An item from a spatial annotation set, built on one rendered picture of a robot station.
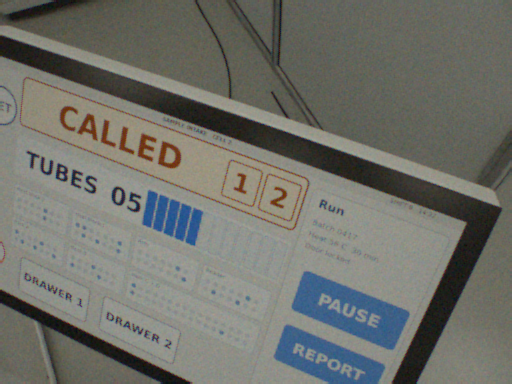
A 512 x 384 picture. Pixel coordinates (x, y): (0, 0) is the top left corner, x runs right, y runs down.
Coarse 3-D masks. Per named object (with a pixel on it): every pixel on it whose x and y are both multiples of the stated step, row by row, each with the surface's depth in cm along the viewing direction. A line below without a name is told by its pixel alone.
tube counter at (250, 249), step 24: (120, 192) 50; (144, 192) 49; (120, 216) 51; (144, 216) 50; (168, 216) 49; (192, 216) 48; (216, 216) 47; (192, 240) 49; (216, 240) 48; (240, 240) 47; (264, 240) 46; (240, 264) 48; (264, 264) 47
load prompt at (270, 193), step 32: (32, 96) 50; (64, 96) 49; (32, 128) 51; (64, 128) 50; (96, 128) 49; (128, 128) 47; (160, 128) 46; (128, 160) 48; (160, 160) 47; (192, 160) 46; (224, 160) 45; (256, 160) 44; (192, 192) 47; (224, 192) 46; (256, 192) 45; (288, 192) 44; (288, 224) 45
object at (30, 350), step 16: (0, 304) 124; (0, 320) 120; (16, 320) 131; (32, 320) 145; (0, 336) 116; (16, 336) 126; (32, 336) 139; (0, 352) 112; (16, 352) 122; (32, 352) 133; (0, 368) 106; (16, 368) 116; (32, 368) 128; (48, 368) 140
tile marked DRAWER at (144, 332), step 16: (112, 304) 54; (112, 320) 55; (128, 320) 54; (144, 320) 53; (160, 320) 53; (112, 336) 55; (128, 336) 55; (144, 336) 54; (160, 336) 53; (176, 336) 53; (160, 352) 54; (176, 352) 53
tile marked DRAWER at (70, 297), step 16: (32, 272) 57; (48, 272) 56; (32, 288) 57; (48, 288) 57; (64, 288) 56; (80, 288) 55; (48, 304) 57; (64, 304) 56; (80, 304) 56; (80, 320) 56
